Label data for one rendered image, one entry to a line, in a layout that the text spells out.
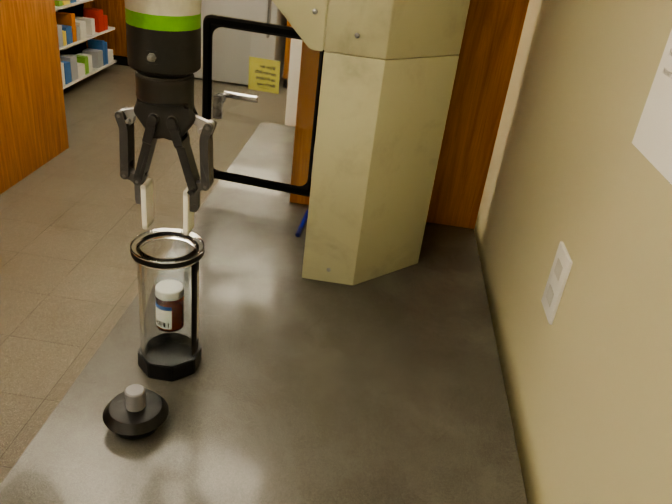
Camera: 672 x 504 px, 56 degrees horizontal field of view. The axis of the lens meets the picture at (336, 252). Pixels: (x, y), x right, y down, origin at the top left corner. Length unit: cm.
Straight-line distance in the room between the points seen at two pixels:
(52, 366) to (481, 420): 190
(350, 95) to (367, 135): 8
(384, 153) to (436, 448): 56
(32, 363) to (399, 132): 185
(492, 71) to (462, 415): 82
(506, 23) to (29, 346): 210
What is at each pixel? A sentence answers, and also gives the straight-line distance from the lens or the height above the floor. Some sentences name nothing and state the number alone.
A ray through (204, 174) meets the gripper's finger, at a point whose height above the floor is 129.
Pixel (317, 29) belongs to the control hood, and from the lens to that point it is 117.
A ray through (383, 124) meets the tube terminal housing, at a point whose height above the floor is 129.
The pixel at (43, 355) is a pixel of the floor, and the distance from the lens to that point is 272.
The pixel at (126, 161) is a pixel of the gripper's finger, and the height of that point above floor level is 130.
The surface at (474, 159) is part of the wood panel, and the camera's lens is 162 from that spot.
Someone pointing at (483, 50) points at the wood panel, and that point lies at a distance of 155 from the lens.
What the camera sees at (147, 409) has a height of 98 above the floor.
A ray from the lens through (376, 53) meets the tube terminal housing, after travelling 117.
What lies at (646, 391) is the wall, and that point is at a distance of 74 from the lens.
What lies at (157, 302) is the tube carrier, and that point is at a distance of 99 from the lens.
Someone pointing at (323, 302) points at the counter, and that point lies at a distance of 128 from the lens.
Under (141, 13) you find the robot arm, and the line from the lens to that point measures 84.
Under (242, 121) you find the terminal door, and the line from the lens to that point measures 159.
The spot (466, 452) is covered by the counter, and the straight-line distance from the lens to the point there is 102.
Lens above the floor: 164
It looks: 29 degrees down
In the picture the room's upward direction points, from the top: 7 degrees clockwise
